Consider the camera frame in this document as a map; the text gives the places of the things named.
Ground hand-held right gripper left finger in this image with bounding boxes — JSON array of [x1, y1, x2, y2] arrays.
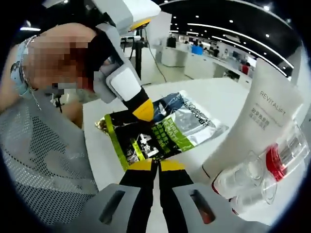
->
[[84, 161, 159, 233]]

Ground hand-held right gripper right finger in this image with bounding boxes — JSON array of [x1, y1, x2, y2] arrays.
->
[[158, 160, 236, 233]]

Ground white card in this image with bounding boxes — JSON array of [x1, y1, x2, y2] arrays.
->
[[94, 109, 197, 172]]

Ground person's light blue top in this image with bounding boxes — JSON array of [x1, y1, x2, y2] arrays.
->
[[10, 38, 34, 98]]

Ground long white counter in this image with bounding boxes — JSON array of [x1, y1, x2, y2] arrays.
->
[[155, 45, 255, 81]]

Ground grey mesh chair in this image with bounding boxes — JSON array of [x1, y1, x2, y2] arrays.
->
[[0, 97, 99, 220]]

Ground red collar skincare pump bottle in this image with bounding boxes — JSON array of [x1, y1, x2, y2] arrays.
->
[[210, 123, 311, 217]]

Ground silver blue skincare sachet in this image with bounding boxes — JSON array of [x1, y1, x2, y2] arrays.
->
[[151, 90, 229, 149]]

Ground white skincare tube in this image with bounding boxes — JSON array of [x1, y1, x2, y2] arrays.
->
[[202, 57, 306, 181]]

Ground black tripod stand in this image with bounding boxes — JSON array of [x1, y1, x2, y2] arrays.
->
[[121, 31, 151, 85]]

